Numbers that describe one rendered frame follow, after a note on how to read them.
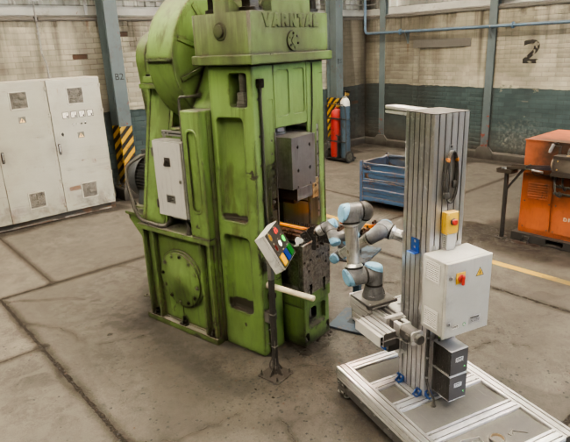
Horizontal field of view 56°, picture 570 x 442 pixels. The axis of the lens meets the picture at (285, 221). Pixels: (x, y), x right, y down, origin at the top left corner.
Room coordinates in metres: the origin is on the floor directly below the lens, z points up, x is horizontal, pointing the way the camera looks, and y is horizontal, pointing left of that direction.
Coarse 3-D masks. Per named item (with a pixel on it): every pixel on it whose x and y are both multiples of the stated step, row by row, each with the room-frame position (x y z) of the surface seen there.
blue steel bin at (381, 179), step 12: (384, 156) 8.49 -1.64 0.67; (396, 156) 8.44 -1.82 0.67; (360, 168) 8.06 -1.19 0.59; (372, 168) 7.94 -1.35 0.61; (384, 168) 7.79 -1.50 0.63; (396, 168) 7.65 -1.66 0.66; (360, 180) 8.05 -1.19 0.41; (372, 180) 7.92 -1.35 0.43; (384, 180) 7.79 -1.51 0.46; (396, 180) 7.64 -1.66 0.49; (360, 192) 8.05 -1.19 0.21; (372, 192) 7.93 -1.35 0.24; (384, 192) 7.77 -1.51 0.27; (396, 192) 7.64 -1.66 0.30; (396, 204) 7.61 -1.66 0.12
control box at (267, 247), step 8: (272, 224) 3.70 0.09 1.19; (264, 232) 3.53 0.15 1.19; (272, 232) 3.57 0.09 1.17; (280, 232) 3.69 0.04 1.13; (256, 240) 3.44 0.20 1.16; (264, 240) 3.43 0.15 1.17; (272, 240) 3.49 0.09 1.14; (280, 240) 3.60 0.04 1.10; (288, 240) 3.72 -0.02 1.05; (264, 248) 3.43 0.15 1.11; (272, 248) 3.42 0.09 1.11; (280, 248) 3.53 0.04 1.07; (272, 256) 3.42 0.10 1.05; (272, 264) 3.42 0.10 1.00; (280, 264) 3.40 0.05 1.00; (288, 264) 3.48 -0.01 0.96; (280, 272) 3.41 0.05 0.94
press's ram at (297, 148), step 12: (288, 132) 4.24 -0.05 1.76; (300, 132) 4.21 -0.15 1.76; (312, 132) 4.19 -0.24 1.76; (276, 144) 4.06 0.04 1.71; (288, 144) 3.99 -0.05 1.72; (300, 144) 4.05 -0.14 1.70; (312, 144) 4.18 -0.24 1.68; (288, 156) 3.99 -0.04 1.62; (300, 156) 4.05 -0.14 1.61; (312, 156) 4.17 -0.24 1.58; (288, 168) 4.00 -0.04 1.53; (300, 168) 4.05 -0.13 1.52; (312, 168) 4.17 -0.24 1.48; (288, 180) 4.00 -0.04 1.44; (300, 180) 4.04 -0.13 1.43; (312, 180) 4.17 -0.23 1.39
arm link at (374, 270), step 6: (366, 264) 3.21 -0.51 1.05; (372, 264) 3.22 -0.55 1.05; (378, 264) 3.23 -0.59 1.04; (366, 270) 3.17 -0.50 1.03; (372, 270) 3.17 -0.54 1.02; (378, 270) 3.17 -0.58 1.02; (372, 276) 3.16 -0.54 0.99; (378, 276) 3.17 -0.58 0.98; (372, 282) 3.17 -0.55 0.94; (378, 282) 3.17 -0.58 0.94
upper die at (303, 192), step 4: (300, 188) 4.04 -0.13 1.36; (304, 188) 4.08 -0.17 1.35; (308, 188) 4.12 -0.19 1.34; (280, 192) 4.12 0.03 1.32; (284, 192) 4.09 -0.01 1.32; (288, 192) 4.07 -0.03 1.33; (292, 192) 4.04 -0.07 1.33; (296, 192) 4.01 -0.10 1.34; (300, 192) 4.04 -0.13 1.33; (304, 192) 4.08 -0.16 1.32; (308, 192) 4.12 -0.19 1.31; (280, 196) 4.12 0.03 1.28; (284, 196) 4.09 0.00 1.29; (288, 196) 4.07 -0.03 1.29; (292, 196) 4.04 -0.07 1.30; (296, 196) 4.01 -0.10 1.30; (300, 196) 4.04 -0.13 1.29; (304, 196) 4.08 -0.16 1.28; (296, 200) 4.01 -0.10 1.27
